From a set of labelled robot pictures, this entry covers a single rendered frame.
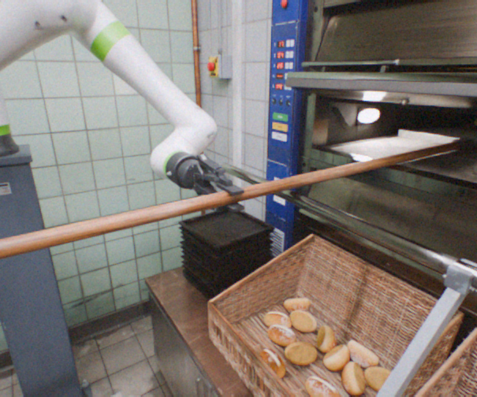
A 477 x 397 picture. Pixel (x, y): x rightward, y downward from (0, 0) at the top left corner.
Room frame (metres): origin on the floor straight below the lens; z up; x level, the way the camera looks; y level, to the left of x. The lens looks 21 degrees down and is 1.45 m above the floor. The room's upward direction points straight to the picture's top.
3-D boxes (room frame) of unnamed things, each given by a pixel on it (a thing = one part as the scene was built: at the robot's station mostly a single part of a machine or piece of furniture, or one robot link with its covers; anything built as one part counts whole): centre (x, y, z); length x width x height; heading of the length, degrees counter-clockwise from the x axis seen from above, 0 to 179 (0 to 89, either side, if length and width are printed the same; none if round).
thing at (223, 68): (1.71, 0.09, 1.46); 0.10 x 0.07 x 0.10; 33
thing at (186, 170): (0.82, 0.11, 1.20); 0.09 x 0.07 x 0.08; 33
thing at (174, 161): (0.88, 0.14, 1.20); 0.12 x 0.06 x 0.09; 123
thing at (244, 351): (0.83, -0.24, 0.72); 0.56 x 0.49 x 0.28; 33
